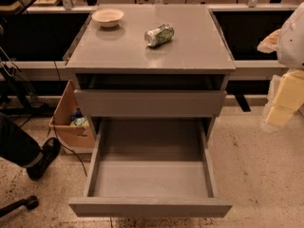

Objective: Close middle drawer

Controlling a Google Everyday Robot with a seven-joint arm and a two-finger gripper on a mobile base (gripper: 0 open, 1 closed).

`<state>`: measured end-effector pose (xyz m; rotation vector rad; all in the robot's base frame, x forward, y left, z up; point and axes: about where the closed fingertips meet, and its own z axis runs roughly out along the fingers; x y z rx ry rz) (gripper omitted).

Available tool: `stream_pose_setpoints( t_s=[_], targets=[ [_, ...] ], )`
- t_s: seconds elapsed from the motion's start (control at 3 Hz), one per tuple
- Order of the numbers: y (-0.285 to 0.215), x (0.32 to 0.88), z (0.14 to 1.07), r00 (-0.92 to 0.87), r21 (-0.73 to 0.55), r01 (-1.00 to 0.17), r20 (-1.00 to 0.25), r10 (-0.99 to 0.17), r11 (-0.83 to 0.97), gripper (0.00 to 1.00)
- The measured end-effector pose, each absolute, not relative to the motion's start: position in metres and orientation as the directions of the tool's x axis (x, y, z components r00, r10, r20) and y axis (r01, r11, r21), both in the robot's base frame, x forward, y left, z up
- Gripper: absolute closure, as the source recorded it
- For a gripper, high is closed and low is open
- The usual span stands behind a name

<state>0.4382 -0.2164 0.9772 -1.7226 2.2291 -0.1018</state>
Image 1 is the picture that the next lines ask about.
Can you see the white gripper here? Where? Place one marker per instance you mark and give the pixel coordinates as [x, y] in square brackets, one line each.
[293, 43]

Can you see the grey drawer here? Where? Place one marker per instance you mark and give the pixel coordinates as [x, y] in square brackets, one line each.
[155, 168]
[150, 103]

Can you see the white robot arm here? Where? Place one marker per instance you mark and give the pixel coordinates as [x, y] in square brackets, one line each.
[288, 41]

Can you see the grey top drawer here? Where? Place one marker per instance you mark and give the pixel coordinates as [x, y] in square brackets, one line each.
[150, 103]

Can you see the grey drawer cabinet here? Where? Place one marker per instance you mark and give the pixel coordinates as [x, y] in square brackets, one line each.
[196, 58]

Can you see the right grey workbench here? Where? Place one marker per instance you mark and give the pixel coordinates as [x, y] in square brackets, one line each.
[243, 30]

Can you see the grey workbench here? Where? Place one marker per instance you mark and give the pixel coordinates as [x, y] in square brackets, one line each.
[243, 30]
[37, 44]

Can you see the green crushed soda can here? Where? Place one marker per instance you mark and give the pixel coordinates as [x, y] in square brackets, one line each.
[159, 36]

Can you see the beige ceramic bowl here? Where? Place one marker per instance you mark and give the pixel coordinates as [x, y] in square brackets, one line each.
[107, 18]

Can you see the green chip bag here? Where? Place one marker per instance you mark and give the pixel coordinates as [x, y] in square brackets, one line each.
[79, 122]

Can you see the blue snack bag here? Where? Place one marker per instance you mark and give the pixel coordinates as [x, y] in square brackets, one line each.
[76, 114]

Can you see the brown cardboard box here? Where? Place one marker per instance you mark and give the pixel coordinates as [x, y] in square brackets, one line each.
[70, 134]

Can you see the black shoe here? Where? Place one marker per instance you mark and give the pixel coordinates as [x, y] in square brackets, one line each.
[50, 150]

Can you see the left grey workbench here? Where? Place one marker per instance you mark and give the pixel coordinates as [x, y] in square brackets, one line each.
[37, 44]

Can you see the black tripod stand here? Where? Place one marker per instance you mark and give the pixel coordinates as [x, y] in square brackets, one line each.
[22, 89]

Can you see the black office chair base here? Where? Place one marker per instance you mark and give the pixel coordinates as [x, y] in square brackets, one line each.
[30, 203]

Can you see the person's dark trouser leg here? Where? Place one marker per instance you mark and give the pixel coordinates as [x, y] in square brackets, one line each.
[16, 145]

